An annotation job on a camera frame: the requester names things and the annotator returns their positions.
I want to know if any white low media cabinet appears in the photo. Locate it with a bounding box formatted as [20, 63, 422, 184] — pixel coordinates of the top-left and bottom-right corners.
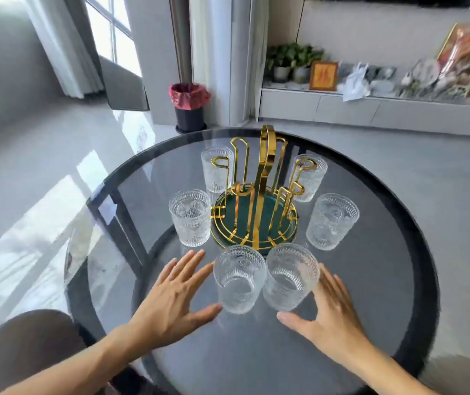
[258, 88, 470, 139]

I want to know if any small orange framed picture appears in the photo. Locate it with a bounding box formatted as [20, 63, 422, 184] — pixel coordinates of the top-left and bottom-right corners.
[309, 61, 339, 92]

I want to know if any large gold framed picture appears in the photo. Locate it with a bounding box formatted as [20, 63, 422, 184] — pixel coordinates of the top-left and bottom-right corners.
[436, 23, 470, 77]

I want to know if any round white decorative plate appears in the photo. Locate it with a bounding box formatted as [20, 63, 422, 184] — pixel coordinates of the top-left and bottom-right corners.
[412, 58, 441, 88]

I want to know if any balcony door window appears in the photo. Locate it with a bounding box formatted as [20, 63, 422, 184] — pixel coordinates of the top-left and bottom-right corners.
[83, 0, 143, 77]

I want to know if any person's right hand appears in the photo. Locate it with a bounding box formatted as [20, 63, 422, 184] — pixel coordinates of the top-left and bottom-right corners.
[277, 263, 378, 368]

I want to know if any golden cup rack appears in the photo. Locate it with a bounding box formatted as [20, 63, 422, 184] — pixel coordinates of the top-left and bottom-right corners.
[210, 125, 306, 256]

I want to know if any round dark glass table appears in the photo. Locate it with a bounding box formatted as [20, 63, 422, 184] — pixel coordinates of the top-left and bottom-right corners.
[64, 127, 441, 395]

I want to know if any brown round chair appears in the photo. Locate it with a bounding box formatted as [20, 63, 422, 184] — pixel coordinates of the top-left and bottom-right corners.
[0, 309, 92, 395]

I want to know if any group of clear embossed glasses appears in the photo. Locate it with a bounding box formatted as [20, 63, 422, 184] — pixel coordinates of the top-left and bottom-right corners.
[168, 146, 361, 315]

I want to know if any white standing air conditioner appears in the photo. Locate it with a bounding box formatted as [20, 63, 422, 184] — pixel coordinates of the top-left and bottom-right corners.
[189, 0, 270, 127]

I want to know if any black bin with red bag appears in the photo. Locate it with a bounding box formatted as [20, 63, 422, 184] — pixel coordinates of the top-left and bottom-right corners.
[168, 82, 211, 134]

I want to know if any grey white long curtain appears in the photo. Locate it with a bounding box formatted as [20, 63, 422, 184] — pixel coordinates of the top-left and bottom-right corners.
[25, 0, 105, 99]

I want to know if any potted green plant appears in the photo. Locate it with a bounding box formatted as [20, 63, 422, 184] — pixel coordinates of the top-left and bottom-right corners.
[266, 44, 301, 83]
[292, 44, 325, 85]

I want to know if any person's left hand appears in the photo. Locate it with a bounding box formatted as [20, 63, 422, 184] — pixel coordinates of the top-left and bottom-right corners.
[126, 249, 223, 355]

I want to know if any person's left forearm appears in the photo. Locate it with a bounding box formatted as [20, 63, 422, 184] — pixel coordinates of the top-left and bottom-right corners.
[0, 326, 153, 395]

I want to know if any crumpled white plastic bag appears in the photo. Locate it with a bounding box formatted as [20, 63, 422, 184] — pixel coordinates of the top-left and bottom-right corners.
[338, 63, 372, 102]

